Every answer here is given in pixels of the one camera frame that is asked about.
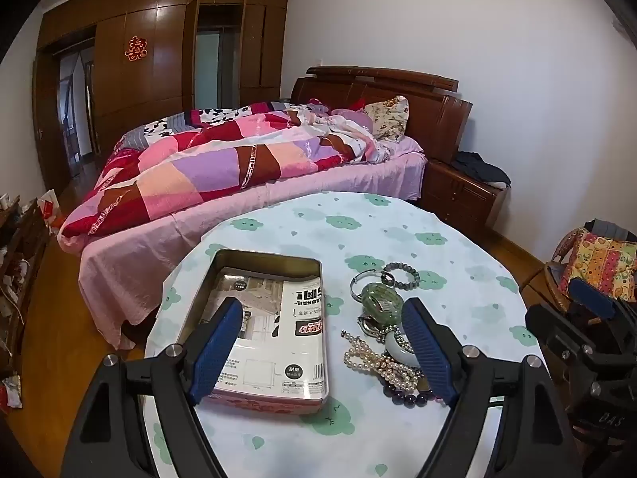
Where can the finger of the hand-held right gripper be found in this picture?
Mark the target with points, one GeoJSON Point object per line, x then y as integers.
{"type": "Point", "coordinates": [592, 294]}
{"type": "Point", "coordinates": [552, 328]}

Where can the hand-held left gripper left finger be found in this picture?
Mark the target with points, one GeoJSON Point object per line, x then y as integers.
{"type": "Point", "coordinates": [216, 343]}

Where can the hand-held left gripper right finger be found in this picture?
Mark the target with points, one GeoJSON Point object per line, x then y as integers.
{"type": "Point", "coordinates": [428, 353]}

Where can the white bangle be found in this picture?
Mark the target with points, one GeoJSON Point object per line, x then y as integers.
{"type": "Point", "coordinates": [395, 351]}

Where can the green translucent bangle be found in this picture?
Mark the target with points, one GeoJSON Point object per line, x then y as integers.
{"type": "Point", "coordinates": [368, 298]}

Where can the metal tin box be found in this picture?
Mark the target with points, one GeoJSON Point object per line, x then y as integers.
{"type": "Point", "coordinates": [249, 261]}

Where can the colourful patterned cushion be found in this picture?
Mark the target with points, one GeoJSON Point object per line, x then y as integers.
{"type": "Point", "coordinates": [602, 259]}

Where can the rattan chair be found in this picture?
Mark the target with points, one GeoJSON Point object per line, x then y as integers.
{"type": "Point", "coordinates": [555, 264]}

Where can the printed paper sheet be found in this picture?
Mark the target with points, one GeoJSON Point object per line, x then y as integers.
{"type": "Point", "coordinates": [278, 338]}

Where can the silver metal ornament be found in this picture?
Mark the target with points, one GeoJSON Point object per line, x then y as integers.
{"type": "Point", "coordinates": [369, 324]}

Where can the silver bangle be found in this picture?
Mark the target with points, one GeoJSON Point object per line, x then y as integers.
{"type": "Point", "coordinates": [359, 275]}

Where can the bed with pink sheet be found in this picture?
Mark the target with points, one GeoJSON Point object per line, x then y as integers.
{"type": "Point", "coordinates": [149, 249]}

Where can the round table with cloth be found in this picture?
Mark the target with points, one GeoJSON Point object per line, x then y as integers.
{"type": "Point", "coordinates": [378, 239]}

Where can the brown wooden nightstand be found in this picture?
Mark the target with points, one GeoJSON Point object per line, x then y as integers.
{"type": "Point", "coordinates": [458, 199]}

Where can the dark clothes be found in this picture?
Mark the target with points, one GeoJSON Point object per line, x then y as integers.
{"type": "Point", "coordinates": [480, 169]}

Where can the pink red patchwork quilt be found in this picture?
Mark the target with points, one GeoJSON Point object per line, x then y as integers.
{"type": "Point", "coordinates": [199, 174]}

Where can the wooden television cabinet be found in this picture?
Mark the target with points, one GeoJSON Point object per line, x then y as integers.
{"type": "Point", "coordinates": [25, 269]}

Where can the red white wrapper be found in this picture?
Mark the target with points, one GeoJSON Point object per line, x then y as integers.
{"type": "Point", "coordinates": [12, 391]}

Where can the red white bag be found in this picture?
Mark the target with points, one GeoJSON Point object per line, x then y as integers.
{"type": "Point", "coordinates": [49, 209]}

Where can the black white patterned blanket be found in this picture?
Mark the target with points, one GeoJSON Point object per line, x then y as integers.
{"type": "Point", "coordinates": [164, 127]}

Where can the floral pillow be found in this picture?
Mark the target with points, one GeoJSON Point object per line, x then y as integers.
{"type": "Point", "coordinates": [388, 117]}

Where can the brown wooden headboard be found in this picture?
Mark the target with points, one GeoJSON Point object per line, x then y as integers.
{"type": "Point", "coordinates": [428, 109]}

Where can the pink pillow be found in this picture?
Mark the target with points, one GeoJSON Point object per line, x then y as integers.
{"type": "Point", "coordinates": [353, 118]}

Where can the red paper decoration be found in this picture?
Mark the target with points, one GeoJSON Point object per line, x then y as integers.
{"type": "Point", "coordinates": [136, 50]}

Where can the brown wooden wardrobe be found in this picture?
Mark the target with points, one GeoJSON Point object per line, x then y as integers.
{"type": "Point", "coordinates": [164, 35]}

